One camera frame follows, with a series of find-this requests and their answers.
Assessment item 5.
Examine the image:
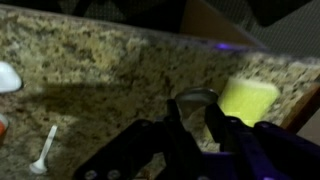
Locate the white earbuds case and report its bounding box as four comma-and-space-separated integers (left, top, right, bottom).
0, 61, 22, 93

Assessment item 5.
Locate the white plastic spoon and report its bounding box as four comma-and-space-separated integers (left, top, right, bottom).
29, 125, 58, 174

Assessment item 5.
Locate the orange vitamin bottle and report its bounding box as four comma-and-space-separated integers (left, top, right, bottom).
0, 114, 9, 146

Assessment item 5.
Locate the silver spoon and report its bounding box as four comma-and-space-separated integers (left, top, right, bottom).
175, 87, 219, 120

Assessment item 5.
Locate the yellow sponge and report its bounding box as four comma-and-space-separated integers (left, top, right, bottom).
203, 77, 281, 141

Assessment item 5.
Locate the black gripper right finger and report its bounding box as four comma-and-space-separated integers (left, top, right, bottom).
205, 103, 320, 180

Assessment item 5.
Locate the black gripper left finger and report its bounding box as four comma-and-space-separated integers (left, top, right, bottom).
73, 99, 204, 180

